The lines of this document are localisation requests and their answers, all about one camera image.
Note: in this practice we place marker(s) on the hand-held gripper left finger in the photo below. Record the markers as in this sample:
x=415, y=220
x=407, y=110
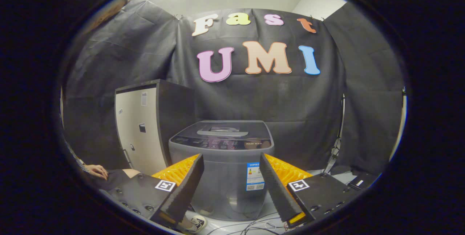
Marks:
x=185, y=187

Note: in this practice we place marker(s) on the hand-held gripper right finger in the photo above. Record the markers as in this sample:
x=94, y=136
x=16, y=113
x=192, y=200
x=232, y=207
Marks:
x=278, y=187

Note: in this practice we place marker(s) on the grey washing machine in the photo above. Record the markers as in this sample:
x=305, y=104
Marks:
x=225, y=177

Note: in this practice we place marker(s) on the dark glass washing machine lid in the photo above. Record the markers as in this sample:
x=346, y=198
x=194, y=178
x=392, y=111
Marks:
x=254, y=131

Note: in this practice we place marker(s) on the white sneaker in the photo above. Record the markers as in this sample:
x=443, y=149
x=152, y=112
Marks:
x=196, y=223

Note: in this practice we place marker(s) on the dark cabinet with beige door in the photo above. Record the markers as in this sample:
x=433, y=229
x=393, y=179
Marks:
x=140, y=133

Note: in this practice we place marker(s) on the black tripod stand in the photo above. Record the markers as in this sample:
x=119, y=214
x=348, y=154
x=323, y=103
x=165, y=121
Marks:
x=337, y=144

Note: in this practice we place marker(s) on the flat black box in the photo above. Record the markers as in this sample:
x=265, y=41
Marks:
x=361, y=181

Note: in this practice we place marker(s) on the black backdrop cloth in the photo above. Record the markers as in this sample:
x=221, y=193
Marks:
x=290, y=97

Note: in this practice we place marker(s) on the white upright panel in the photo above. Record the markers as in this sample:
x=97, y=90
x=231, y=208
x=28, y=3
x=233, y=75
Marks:
x=399, y=129

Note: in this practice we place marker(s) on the brown wooden board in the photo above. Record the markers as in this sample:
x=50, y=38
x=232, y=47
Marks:
x=109, y=13

